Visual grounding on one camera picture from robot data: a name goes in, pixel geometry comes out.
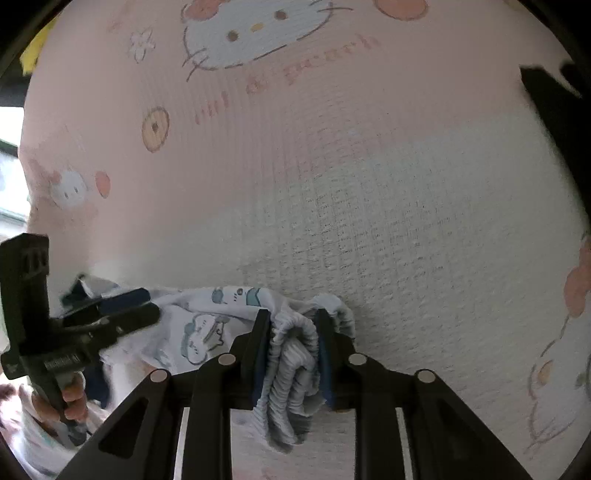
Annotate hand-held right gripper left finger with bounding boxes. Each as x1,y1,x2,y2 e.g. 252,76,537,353
55,308,273,480

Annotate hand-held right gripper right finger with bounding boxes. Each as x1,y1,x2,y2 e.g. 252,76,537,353
316,308,534,480

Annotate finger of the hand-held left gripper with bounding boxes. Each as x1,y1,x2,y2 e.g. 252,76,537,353
64,304,161,343
64,287,151,315

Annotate white cartoon print pants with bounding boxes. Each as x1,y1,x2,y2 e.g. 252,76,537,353
60,274,356,455

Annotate person's left forearm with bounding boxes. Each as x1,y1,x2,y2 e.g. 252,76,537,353
0,383,107,476

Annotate person's left hand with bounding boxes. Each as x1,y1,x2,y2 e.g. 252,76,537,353
31,370,89,424

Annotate glass balcony door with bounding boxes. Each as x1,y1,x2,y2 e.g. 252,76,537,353
0,106,33,232

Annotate pink Hello Kitty blanket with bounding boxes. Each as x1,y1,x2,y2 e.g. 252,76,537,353
18,0,591,480

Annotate yellow plush toy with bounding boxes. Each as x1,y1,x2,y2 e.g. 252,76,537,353
18,14,61,75

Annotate black garment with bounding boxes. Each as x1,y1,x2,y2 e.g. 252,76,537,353
519,60,585,185

